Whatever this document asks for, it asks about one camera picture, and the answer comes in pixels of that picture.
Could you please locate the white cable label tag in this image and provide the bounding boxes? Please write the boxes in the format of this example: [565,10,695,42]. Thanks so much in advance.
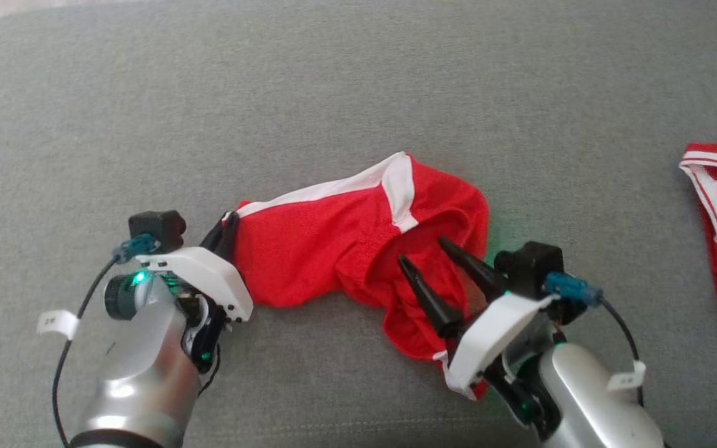
[36,309,79,340]
[607,361,647,391]

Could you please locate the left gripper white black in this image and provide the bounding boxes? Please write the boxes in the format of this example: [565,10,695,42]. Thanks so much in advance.
[138,212,253,323]

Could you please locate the large grey sofa ottoman cushion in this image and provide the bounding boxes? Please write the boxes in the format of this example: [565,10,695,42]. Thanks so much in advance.
[0,0,717,448]

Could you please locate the arm black cable blue plug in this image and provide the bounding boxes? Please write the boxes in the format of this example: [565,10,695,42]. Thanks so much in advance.
[545,272,645,408]
[52,233,160,447]

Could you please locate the left arm black cable blue plug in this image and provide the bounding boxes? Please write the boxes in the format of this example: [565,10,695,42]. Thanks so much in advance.
[52,233,160,447]

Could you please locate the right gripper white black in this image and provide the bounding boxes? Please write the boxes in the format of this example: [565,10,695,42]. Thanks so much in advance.
[398,236,558,400]

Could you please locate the right arm black cable blue plug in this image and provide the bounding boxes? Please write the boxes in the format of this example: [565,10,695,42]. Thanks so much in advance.
[545,272,645,408]

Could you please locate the red white shorts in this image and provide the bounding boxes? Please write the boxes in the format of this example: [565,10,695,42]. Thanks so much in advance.
[231,151,490,399]

